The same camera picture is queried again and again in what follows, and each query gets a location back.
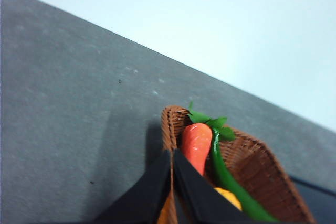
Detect yellow-orange toy vegetable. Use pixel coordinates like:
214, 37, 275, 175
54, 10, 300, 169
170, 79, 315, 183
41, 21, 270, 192
214, 187, 243, 211

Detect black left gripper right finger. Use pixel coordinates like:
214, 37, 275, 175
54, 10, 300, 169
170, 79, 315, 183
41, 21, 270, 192
173, 148, 252, 224

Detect green toy pepper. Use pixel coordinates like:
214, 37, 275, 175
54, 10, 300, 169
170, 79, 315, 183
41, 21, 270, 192
188, 102, 280, 223

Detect red-orange toy carrot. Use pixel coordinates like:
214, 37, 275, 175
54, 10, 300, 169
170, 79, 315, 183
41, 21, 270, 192
182, 123, 213, 176

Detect brown wicker basket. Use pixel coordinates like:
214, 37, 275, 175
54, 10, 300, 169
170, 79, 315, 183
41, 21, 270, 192
161, 105, 316, 224

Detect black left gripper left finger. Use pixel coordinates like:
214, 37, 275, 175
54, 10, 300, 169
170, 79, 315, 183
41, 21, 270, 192
94, 150, 172, 224

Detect black serving tray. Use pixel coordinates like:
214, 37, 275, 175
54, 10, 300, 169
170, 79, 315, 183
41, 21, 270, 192
289, 175, 336, 224

